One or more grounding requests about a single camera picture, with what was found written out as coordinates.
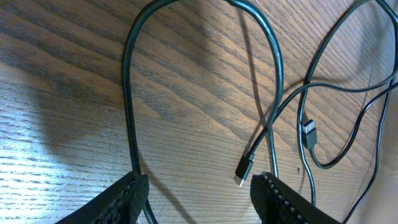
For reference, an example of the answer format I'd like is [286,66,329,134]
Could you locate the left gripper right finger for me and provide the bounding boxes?
[250,172,340,224]

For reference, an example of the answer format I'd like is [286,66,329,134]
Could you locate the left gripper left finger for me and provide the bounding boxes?
[58,172,149,224]

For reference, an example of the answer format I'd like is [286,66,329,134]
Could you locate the black USB cable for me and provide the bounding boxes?
[233,0,398,224]

